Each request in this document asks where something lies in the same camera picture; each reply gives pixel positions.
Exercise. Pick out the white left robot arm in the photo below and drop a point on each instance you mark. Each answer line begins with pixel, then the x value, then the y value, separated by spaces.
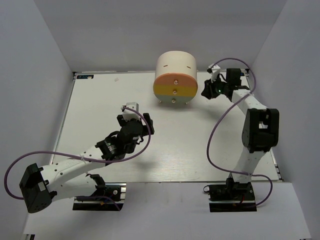
pixel 72 177

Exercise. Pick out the blue label sticker left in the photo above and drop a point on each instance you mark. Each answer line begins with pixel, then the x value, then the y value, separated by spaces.
pixel 85 76

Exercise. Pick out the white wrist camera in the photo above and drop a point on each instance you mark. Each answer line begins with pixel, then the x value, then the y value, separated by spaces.
pixel 130 110
pixel 214 70

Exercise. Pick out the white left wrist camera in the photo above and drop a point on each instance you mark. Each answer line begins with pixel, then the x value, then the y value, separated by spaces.
pixel 130 110

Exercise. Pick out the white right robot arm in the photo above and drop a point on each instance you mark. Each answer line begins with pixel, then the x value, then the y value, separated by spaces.
pixel 261 125

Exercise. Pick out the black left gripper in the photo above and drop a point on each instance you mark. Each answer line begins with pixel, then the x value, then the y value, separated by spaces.
pixel 150 122

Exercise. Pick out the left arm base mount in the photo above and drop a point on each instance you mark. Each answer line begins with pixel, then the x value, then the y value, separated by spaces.
pixel 109 199

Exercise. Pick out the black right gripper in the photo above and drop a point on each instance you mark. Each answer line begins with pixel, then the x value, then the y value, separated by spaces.
pixel 209 91

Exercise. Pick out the round cream drawer organizer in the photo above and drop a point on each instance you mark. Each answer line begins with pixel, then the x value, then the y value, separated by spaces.
pixel 175 77

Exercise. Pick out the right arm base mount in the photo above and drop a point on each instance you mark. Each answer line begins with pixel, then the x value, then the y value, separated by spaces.
pixel 227 199

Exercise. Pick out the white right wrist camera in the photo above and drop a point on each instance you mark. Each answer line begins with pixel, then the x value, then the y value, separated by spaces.
pixel 214 70

